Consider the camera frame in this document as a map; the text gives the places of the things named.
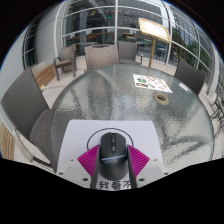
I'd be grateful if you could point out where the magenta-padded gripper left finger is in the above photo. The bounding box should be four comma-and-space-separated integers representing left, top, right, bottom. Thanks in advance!
55, 144, 101, 190

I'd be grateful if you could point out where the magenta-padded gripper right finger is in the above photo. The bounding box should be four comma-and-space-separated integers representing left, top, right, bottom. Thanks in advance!
128, 144, 170, 190

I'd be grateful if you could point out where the black computer mouse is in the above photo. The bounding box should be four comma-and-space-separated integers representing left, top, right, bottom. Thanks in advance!
98, 131, 129, 181

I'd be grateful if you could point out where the tan tape roll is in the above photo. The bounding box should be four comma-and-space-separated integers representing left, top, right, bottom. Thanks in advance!
154, 93, 169, 105

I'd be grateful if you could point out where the colourful printed menu card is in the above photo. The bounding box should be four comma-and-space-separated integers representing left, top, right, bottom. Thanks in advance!
132, 73, 173, 94

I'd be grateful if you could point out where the wooden slatted bench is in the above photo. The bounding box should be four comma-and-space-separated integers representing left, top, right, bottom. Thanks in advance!
0, 121, 16, 161
33, 63, 57, 90

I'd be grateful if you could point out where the grey wicker chair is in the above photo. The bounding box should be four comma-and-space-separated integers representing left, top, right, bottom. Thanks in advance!
53, 44, 78, 82
0, 66, 58, 172
83, 44, 120, 72
117, 40, 144, 66
173, 58, 207, 96

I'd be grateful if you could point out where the gold menu stand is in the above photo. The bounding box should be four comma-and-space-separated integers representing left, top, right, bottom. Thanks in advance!
138, 18, 172, 69

